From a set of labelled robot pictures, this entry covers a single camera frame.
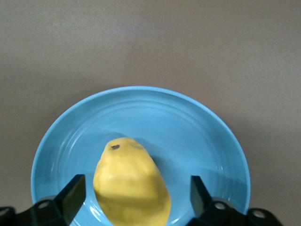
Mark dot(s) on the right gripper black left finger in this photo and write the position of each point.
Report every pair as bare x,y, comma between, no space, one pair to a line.
61,207

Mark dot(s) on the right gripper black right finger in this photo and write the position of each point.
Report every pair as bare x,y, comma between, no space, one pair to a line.
207,212

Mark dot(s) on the yellow potato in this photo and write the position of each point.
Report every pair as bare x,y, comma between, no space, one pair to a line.
131,183

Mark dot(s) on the blue round plate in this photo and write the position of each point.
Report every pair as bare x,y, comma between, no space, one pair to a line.
176,131

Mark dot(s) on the brown table cover sheet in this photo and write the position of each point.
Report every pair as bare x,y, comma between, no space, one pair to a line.
47,47

